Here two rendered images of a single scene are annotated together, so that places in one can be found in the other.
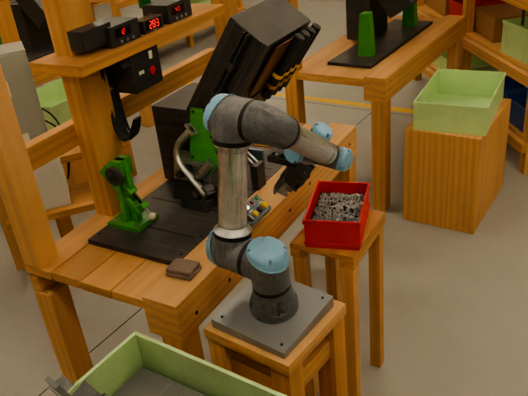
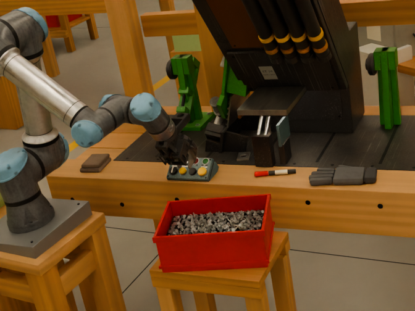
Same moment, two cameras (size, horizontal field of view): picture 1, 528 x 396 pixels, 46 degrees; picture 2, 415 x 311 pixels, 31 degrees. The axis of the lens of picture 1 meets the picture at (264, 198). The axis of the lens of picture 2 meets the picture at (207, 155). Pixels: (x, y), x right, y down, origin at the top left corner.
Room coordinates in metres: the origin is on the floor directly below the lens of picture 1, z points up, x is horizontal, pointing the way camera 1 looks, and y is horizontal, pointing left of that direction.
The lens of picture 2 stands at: (1.93, -2.14, 1.93)
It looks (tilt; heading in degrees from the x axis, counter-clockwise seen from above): 24 degrees down; 85
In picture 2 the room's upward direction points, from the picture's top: 10 degrees counter-clockwise
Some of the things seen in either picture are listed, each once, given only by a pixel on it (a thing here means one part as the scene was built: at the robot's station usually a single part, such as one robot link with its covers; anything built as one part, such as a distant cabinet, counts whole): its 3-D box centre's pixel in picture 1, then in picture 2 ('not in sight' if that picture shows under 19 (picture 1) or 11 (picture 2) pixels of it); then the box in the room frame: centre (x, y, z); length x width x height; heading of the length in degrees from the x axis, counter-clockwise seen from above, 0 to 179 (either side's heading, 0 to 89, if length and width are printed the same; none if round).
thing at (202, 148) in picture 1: (207, 132); (239, 71); (2.27, 0.19, 1.17); 0.13 x 0.12 x 0.20; 148
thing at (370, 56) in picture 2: not in sight; (370, 64); (2.71, 0.14, 1.12); 0.08 x 0.03 x 0.08; 58
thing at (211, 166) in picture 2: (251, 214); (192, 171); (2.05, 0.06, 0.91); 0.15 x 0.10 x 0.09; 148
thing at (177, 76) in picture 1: (131, 101); (296, 16); (2.56, 0.52, 1.23); 1.30 x 0.05 x 0.09; 148
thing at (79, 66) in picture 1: (137, 34); not in sight; (2.51, 0.43, 1.52); 0.90 x 0.25 x 0.04; 148
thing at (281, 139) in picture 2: (254, 163); (284, 139); (2.36, 0.02, 0.97); 0.10 x 0.02 x 0.14; 58
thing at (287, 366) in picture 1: (276, 320); (36, 236); (1.52, 0.00, 0.83); 0.32 x 0.32 x 0.04; 50
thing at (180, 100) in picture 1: (195, 132); (312, 78); (2.53, 0.27, 1.07); 0.30 x 0.18 x 0.34; 148
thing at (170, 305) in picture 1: (273, 209); (252, 195); (2.22, -0.03, 0.82); 1.50 x 0.14 x 0.15; 148
